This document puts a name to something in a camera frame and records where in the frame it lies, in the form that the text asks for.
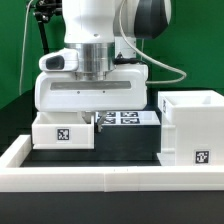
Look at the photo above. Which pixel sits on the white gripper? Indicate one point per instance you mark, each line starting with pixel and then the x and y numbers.
pixel 123 89

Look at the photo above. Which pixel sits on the white front drawer with tag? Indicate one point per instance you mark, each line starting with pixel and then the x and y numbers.
pixel 62 130

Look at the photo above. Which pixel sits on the white drawer cabinet box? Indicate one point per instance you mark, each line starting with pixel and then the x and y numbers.
pixel 192 128

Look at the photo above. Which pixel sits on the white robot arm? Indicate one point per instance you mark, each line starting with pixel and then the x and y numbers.
pixel 88 75

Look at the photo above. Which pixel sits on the white marker tag plate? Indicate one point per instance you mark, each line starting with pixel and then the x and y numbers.
pixel 131 118

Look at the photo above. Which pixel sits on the white workspace border frame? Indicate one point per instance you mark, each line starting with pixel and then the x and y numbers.
pixel 15 178

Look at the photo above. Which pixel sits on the black camera stand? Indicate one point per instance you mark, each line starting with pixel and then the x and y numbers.
pixel 44 11

